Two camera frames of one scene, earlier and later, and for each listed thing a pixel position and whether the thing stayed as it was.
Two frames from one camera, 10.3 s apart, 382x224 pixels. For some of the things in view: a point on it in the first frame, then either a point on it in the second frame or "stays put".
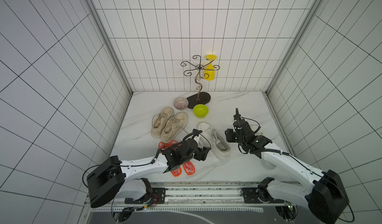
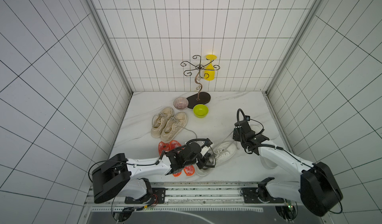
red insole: x=176 y=171 stays put
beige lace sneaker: x=173 y=127 stays put
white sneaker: x=210 y=138 -> x=219 y=154
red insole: x=188 y=167 stays put
